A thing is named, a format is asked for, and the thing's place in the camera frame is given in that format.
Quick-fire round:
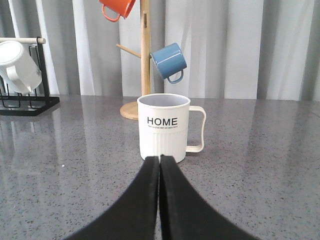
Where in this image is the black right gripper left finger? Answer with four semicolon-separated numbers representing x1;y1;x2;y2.
67;156;160;240

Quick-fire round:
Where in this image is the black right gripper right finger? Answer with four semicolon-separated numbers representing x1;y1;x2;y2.
159;155;255;240

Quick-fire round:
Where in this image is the white HOME mug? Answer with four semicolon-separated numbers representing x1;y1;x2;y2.
137;93;207;163

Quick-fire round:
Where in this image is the wooden mug tree stand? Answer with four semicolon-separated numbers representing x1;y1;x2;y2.
116;0;151;120

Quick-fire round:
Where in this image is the blue enamel mug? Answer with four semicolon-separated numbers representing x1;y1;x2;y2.
150;42;187;84

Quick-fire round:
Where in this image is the grey pleated curtain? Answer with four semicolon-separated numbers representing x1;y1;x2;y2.
0;0;320;101

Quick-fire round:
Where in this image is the white ribbed mug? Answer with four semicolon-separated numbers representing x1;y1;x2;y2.
0;40;42;95

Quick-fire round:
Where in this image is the orange enamel mug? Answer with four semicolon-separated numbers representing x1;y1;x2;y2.
99;0;136;23

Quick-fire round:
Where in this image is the black wire mug rack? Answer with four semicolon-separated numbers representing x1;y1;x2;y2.
0;37;60;117

